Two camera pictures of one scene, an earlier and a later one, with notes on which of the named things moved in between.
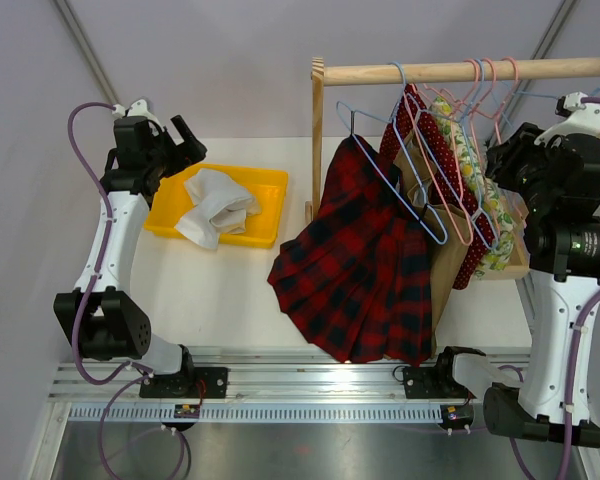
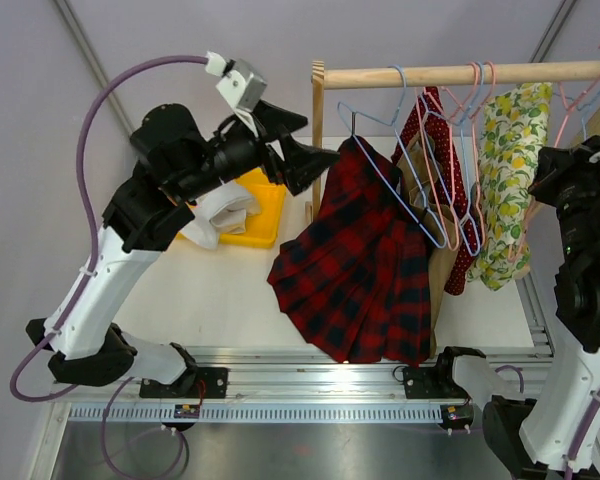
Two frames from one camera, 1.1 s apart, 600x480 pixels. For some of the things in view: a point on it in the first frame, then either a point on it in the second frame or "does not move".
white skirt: x=220 y=208 does not move
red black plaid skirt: x=358 y=279 does not move
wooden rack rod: x=577 y=68 does not move
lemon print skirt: x=496 y=207 → x=513 y=129
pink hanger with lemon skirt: x=499 y=136 → x=573 y=107
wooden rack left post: x=318 y=70 does not move
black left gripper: x=190 y=151 → x=300 y=164
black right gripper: x=521 y=145 → x=597 y=156
